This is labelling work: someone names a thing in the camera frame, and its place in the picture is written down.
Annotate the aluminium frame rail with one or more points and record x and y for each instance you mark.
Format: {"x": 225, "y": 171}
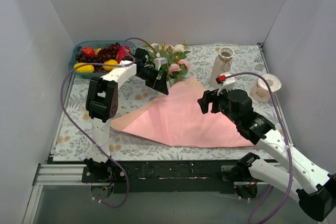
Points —
{"x": 55, "y": 174}

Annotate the red apple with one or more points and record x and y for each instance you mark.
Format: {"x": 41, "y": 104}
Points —
{"x": 88, "y": 51}

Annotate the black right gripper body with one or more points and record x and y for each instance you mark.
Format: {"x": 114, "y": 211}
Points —
{"x": 210, "y": 102}

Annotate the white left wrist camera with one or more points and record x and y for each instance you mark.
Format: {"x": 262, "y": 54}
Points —
{"x": 159, "y": 62}

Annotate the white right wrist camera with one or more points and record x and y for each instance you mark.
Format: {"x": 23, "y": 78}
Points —
{"x": 226, "y": 82}

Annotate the pink rose flower stem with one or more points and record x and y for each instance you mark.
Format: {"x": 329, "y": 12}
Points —
{"x": 177, "y": 71}

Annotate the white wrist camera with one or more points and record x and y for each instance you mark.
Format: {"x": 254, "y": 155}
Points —
{"x": 159, "y": 62}
{"x": 226, "y": 82}

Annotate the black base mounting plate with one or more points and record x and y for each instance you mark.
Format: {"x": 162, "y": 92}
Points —
{"x": 167, "y": 176}

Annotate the white ribbed ceramic vase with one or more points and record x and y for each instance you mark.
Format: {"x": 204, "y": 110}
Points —
{"x": 222, "y": 64}

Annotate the red dragon fruit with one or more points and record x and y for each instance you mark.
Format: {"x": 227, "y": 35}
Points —
{"x": 122, "y": 52}

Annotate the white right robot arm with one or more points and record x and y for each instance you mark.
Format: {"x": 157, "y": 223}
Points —
{"x": 299, "y": 178}

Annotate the pink wrapping paper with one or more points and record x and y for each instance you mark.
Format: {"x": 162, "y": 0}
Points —
{"x": 176, "y": 120}

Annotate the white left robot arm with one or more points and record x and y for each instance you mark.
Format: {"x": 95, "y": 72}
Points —
{"x": 102, "y": 103}

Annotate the floral patterned table mat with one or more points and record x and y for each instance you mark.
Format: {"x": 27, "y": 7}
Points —
{"x": 75, "y": 135}

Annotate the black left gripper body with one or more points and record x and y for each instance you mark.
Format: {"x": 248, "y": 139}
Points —
{"x": 153, "y": 76}

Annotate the teal plastic fruit basket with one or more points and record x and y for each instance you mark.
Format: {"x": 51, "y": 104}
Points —
{"x": 127, "y": 66}

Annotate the yellow mango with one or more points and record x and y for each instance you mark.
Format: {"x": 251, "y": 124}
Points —
{"x": 82, "y": 67}

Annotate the dark purple grapes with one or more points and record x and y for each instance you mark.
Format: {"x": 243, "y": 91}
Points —
{"x": 102, "y": 55}

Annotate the white rose flower stem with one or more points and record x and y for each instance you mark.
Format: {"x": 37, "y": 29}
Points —
{"x": 172, "y": 53}

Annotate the yellow lemon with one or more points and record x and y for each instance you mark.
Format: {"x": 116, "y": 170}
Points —
{"x": 110, "y": 65}

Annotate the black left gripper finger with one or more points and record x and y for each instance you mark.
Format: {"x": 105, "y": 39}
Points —
{"x": 160, "y": 85}
{"x": 152, "y": 82}

